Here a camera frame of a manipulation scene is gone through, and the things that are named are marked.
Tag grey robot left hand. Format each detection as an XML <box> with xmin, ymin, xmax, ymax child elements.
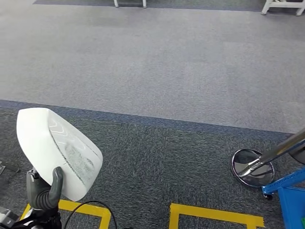
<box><xmin>26</xmin><ymin>167</ymin><xmax>64</xmax><ymax>200</ymax></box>

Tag white curved plastic car panel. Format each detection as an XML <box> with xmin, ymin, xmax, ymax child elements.
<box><xmin>16</xmin><ymin>107</ymin><xmax>103</xmax><ymax>202</ymax></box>

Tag blue metal shelf rack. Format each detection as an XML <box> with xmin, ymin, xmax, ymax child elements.
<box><xmin>261</xmin><ymin>167</ymin><xmax>305</xmax><ymax>229</ymax></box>

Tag yellow floor tape square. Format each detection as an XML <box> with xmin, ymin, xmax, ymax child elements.
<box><xmin>20</xmin><ymin>199</ymin><xmax>112</xmax><ymax>229</ymax></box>
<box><xmin>169</xmin><ymin>203</ymin><xmax>265</xmax><ymax>229</ymax></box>

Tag white table legs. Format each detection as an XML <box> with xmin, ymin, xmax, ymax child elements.
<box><xmin>113</xmin><ymin>0</ymin><xmax>147</xmax><ymax>9</ymax></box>

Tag chrome stanchion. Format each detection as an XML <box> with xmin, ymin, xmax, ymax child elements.
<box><xmin>230</xmin><ymin>126</ymin><xmax>305</xmax><ymax>189</ymax></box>

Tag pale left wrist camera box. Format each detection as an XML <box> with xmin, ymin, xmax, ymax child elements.
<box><xmin>0</xmin><ymin>206</ymin><xmax>20</xmax><ymax>226</ymax></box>

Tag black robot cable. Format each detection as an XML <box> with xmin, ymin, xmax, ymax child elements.
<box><xmin>64</xmin><ymin>200</ymin><xmax>117</xmax><ymax>229</ymax></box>

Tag white frame table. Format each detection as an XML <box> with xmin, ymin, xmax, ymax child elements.
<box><xmin>261</xmin><ymin>0</ymin><xmax>305</xmax><ymax>17</ymax></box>

